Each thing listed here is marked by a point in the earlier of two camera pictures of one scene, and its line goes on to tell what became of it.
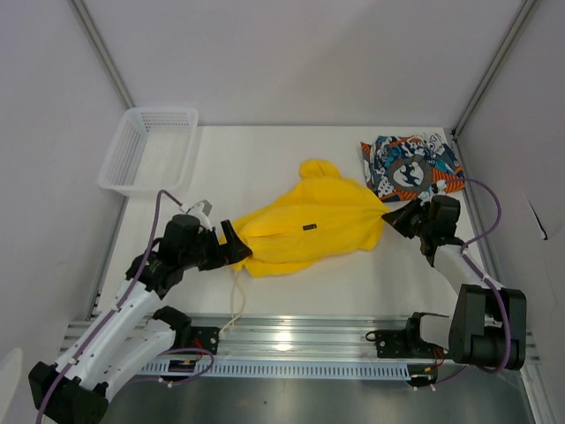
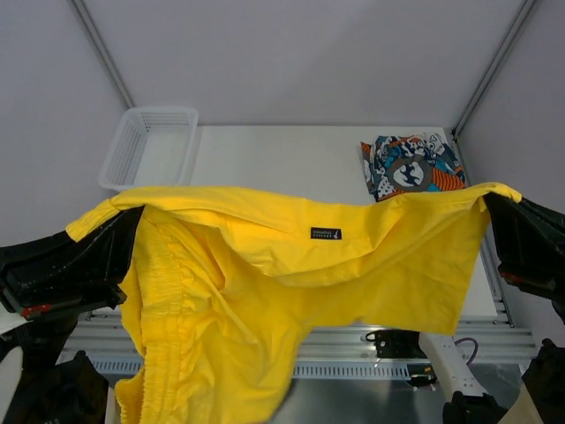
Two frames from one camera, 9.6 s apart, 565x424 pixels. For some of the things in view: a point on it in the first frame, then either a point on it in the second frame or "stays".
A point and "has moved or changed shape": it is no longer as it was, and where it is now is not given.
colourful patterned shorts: [410, 166] stays
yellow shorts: [305, 223] has moved or changed shape
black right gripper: [399, 217] → [532, 238]
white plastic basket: [151, 150] stays
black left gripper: [234, 251] → [56, 269]
